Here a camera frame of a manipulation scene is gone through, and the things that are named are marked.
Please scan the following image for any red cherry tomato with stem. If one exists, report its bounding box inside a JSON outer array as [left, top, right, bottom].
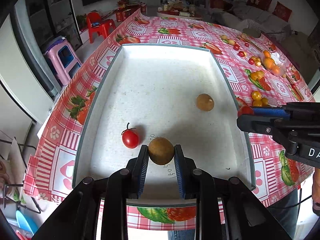
[[121, 122, 139, 148]]

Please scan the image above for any brown longan with stem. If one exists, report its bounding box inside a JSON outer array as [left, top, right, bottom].
[[196, 94, 214, 112]]

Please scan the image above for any person's right hand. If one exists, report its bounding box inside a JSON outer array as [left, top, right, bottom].
[[312, 168, 320, 203]]

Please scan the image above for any yellow cherry tomato small right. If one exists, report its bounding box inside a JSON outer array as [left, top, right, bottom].
[[261, 98, 268, 106]]

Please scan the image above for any yellow cherry tomato front left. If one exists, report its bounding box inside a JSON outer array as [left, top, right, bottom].
[[252, 100, 263, 107]]

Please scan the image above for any yellow cherry tomato upper left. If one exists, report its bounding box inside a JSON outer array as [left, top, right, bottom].
[[251, 90, 262, 101]]

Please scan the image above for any yellow cherry tomato middle centre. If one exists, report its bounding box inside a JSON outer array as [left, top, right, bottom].
[[255, 70, 264, 80]]

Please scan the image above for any yellow cherry tomato middle left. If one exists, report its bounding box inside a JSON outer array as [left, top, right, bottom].
[[250, 72, 259, 81]]

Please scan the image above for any orange mandarin right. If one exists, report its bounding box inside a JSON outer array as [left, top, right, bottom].
[[270, 65, 283, 76]]

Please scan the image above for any orange mandarin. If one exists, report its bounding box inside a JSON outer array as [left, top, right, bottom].
[[263, 50, 271, 58], [270, 65, 283, 76], [263, 58, 275, 69]]

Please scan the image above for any pink strawberry pattern tablecloth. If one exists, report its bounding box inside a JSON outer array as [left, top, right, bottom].
[[23, 8, 316, 231]]

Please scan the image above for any clear glass fruit bowl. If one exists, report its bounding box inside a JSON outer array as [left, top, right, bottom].
[[260, 50, 286, 76]]

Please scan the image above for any orange mandarin left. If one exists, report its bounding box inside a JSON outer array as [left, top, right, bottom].
[[263, 58, 275, 69]]

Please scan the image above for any orange mandarin top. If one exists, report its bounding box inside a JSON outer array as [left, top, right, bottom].
[[263, 50, 271, 58]]

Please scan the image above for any white foam tray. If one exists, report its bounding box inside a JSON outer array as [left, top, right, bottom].
[[73, 43, 255, 190]]

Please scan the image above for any tan longan far right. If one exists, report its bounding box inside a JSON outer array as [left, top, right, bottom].
[[228, 39, 235, 46]]

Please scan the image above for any red cushion right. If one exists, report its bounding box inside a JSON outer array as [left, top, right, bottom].
[[272, 2, 292, 22]]

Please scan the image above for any red cushion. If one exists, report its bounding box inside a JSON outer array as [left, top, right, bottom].
[[246, 0, 272, 11], [272, 2, 292, 22]]

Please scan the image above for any white sofa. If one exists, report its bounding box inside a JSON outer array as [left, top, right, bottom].
[[213, 1, 292, 40]]

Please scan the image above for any red cushion left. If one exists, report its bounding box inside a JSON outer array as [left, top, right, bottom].
[[246, 0, 272, 11]]

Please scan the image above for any pink plastic stool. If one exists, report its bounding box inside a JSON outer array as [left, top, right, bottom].
[[43, 36, 82, 86]]

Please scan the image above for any cluttered coffee table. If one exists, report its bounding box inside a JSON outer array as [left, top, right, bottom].
[[157, 0, 203, 21]]

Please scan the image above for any red plastic child chair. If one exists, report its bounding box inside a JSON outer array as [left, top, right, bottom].
[[86, 12, 116, 43]]

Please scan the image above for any red gift box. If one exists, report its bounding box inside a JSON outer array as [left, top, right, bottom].
[[114, 3, 146, 22]]

